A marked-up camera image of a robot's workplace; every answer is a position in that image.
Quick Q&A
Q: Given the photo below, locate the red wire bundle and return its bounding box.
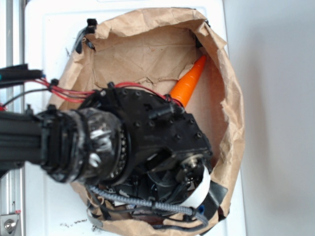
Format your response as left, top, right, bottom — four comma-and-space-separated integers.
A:
34, 76, 183, 109

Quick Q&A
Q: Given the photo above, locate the silver corner bracket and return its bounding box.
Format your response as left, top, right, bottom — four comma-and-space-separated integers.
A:
0, 214, 19, 236

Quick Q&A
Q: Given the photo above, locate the brown paper bag tray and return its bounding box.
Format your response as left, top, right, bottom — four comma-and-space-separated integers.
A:
60, 7, 245, 236

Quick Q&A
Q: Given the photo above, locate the orange toy carrot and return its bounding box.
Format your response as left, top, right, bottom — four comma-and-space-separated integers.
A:
170, 55, 207, 107

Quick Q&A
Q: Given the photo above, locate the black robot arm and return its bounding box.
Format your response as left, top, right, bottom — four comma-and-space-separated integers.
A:
0, 88, 212, 204

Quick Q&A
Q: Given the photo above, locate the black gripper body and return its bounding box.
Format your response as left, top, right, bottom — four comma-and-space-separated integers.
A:
81, 88, 212, 204

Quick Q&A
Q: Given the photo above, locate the aluminium frame rail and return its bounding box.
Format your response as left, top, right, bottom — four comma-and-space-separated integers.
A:
0, 0, 27, 236

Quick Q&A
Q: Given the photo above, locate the grey braided cable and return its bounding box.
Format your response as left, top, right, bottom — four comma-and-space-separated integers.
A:
89, 184, 210, 227

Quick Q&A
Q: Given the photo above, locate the white ribbon cable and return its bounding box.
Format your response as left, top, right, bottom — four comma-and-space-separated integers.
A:
183, 165, 212, 207

